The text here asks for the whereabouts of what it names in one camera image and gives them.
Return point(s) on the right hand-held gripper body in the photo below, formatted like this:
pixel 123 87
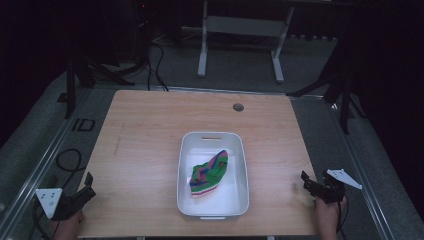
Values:
pixel 330 187

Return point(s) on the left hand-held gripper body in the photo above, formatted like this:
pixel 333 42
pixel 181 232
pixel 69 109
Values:
pixel 63 204

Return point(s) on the white plastic bin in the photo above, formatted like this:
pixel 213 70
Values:
pixel 213 175

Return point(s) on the striped green knitted cloth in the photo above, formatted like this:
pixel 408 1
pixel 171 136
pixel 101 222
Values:
pixel 209 174

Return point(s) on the person's left hand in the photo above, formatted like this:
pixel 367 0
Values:
pixel 69 228

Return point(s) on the person's right hand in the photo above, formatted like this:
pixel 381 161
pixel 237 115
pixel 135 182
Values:
pixel 328 218

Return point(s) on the black tripod stand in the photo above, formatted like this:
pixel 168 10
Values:
pixel 87 73
pixel 336 86

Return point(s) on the white metal table frame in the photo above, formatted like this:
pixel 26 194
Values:
pixel 245 36

